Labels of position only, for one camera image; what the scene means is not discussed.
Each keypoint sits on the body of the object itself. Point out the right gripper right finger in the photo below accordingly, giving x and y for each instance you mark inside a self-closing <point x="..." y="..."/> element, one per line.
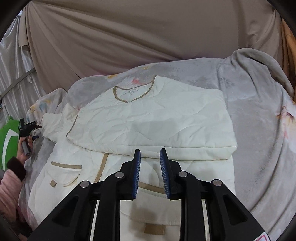
<point x="209" y="210"/>

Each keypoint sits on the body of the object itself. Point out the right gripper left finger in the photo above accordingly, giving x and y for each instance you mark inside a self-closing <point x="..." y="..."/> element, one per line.
<point x="91" y="211"/>

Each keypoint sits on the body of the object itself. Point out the cream quilted jacket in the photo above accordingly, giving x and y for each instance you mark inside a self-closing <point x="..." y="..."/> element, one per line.
<point x="191" y="123"/>

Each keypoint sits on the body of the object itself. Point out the pink fuzzy sleeve forearm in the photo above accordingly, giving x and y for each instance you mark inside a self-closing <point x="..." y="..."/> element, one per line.
<point x="11" y="185"/>

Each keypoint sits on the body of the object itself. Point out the person's left hand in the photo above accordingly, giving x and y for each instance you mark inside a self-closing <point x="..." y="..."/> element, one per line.
<point x="20" y="153"/>

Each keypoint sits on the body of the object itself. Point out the green pillow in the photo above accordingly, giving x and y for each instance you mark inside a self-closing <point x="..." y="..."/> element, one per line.
<point x="9" y="141"/>

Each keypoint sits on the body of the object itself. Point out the silver satin curtain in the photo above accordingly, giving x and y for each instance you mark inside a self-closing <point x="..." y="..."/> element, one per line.
<point x="20" y="86"/>

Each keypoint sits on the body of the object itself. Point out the beige draped curtain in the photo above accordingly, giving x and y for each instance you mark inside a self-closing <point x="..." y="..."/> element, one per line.
<point x="69" y="40"/>

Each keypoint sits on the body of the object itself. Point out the grey floral blanket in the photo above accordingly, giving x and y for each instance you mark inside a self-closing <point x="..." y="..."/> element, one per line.
<point x="257" y="95"/>

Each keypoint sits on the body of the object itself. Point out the orange hanging cloth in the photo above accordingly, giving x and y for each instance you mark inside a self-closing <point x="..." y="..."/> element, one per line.
<point x="289" y="54"/>

